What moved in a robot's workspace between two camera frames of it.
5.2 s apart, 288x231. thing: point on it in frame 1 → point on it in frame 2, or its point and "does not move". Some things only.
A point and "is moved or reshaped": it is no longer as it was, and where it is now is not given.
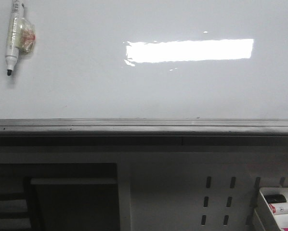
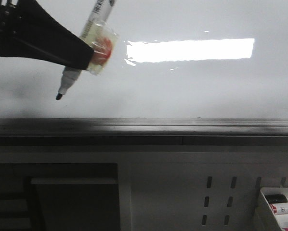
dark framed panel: [72, 197] does not move
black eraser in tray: [275, 198] does not move
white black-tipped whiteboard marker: [21, 36] is moved or reshaped
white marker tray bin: [265, 218] does not move
